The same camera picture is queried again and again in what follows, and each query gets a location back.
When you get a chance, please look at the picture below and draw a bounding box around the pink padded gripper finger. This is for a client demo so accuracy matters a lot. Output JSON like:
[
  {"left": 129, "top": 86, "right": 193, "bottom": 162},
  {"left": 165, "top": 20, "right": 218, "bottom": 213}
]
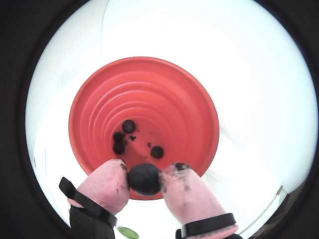
[
  {"left": 159, "top": 163, "right": 244, "bottom": 239},
  {"left": 58, "top": 159, "right": 131, "bottom": 239}
]

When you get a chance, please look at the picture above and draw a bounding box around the red collapsible silicone cup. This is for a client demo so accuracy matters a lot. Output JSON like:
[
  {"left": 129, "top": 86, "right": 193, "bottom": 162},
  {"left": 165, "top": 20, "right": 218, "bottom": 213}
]
[{"left": 68, "top": 56, "right": 220, "bottom": 201}]

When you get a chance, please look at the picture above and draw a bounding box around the white board panel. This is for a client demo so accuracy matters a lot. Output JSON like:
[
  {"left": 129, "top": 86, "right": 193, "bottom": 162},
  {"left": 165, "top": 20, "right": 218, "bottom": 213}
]
[{"left": 33, "top": 139, "right": 285, "bottom": 239}]

